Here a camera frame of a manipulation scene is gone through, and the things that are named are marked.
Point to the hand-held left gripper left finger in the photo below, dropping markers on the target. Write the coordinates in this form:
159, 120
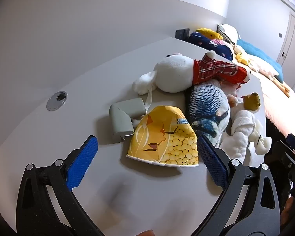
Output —
83, 161

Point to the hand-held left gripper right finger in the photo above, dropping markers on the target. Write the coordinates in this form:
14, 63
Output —
211, 162

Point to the white bear plush brown head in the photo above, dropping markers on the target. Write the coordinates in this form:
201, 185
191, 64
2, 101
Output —
243, 125

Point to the yellow paper cup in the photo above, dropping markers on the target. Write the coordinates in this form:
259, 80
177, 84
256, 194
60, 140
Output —
159, 140

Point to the blue fish plush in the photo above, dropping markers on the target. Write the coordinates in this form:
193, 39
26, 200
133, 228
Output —
206, 103

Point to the person's left hand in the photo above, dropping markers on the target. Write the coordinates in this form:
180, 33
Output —
146, 233

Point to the white goose plush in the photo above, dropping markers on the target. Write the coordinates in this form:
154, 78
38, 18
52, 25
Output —
263, 66

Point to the grey desk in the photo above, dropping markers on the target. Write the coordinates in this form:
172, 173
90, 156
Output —
88, 78

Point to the teal pillow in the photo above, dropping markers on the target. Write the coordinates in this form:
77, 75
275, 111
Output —
260, 54

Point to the white bunny plush red clothes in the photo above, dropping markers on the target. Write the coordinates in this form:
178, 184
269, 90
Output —
172, 76

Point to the yellow duck plush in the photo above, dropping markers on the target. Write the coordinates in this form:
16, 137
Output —
242, 57

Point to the white door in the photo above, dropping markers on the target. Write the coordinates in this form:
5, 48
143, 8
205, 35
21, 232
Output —
293, 41

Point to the navy patterned blanket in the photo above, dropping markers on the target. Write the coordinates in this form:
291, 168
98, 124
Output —
211, 48

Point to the checkered pillow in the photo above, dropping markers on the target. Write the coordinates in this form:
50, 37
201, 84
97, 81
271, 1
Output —
227, 33

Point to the yellow plush toy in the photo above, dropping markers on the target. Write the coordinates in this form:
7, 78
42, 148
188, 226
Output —
207, 32

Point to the black box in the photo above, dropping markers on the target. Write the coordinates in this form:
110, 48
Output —
182, 33

